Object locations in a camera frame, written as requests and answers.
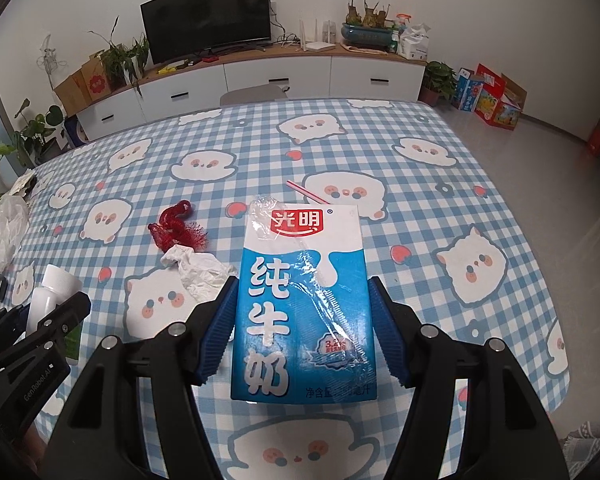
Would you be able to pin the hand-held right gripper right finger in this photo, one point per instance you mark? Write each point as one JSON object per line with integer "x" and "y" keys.
{"x": 387, "y": 335}

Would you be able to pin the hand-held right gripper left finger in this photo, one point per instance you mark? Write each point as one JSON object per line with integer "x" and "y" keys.
{"x": 220, "y": 330}

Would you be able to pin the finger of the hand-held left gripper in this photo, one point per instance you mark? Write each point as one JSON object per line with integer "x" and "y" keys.
{"x": 2, "y": 332}
{"x": 60, "y": 322}

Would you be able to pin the white plastic bottle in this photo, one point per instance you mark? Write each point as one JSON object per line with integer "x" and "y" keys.
{"x": 50, "y": 300}

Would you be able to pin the blue and white milk carton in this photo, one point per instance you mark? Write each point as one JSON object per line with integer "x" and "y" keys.
{"x": 290, "y": 310}

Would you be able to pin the small black device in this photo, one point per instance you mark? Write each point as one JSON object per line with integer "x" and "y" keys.
{"x": 1, "y": 290}

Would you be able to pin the crumpled white tissue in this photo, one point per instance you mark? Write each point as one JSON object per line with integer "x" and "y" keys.
{"x": 200, "y": 272}

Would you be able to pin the white plastic bag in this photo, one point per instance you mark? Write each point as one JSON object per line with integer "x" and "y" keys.
{"x": 5, "y": 230}

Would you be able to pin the blue checked printed tablecloth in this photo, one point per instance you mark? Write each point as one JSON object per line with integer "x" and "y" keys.
{"x": 430, "y": 210}

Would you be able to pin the pink drinking straw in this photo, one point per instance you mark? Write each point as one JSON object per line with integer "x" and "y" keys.
{"x": 305, "y": 192}

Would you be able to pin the blue container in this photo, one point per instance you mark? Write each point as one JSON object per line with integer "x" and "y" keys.
{"x": 74, "y": 132}

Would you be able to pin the heart-leaf potted plant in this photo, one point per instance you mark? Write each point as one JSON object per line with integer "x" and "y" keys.
{"x": 40, "y": 132}

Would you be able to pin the plain brown cardboard box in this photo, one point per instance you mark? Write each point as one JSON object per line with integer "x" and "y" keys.
{"x": 71, "y": 95}

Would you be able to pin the grey patterned rug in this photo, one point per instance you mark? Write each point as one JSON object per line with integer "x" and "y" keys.
{"x": 592, "y": 450}

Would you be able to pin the grey chair back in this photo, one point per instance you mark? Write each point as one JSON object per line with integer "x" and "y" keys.
{"x": 252, "y": 95}

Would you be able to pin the cardboard box with red print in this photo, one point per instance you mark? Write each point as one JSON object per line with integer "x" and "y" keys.
{"x": 96, "y": 80}

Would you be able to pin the colourful printed gift box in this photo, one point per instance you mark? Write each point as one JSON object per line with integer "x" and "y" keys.
{"x": 507, "y": 110}

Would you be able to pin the blue gift box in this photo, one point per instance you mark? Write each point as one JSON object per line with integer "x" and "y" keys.
{"x": 467, "y": 90}

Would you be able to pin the small potted floor plant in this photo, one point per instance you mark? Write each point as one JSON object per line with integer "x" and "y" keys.
{"x": 437, "y": 80}

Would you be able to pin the white sideboard with wooden top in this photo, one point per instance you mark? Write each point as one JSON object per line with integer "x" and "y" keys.
{"x": 300, "y": 80}

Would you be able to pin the tall potted green plant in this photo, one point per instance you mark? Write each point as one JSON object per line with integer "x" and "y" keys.
{"x": 139, "y": 55}
{"x": 114, "y": 62}

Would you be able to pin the red gift box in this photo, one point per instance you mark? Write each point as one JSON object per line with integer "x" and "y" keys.
{"x": 491, "y": 85}

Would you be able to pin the small red floor container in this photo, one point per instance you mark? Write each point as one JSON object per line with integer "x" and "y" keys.
{"x": 596, "y": 142}

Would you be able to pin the white paper bag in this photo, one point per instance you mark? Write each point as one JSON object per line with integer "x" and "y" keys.
{"x": 416, "y": 45}

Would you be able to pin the white router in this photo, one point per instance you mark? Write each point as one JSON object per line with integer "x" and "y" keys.
{"x": 317, "y": 46}

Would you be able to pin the bonsai in blue pot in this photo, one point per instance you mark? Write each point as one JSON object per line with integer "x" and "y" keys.
{"x": 367, "y": 35}

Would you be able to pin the spray bottle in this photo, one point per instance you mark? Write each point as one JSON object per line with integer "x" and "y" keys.
{"x": 402, "y": 27}

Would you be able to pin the black television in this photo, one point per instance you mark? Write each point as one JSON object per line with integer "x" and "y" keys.
{"x": 205, "y": 15}

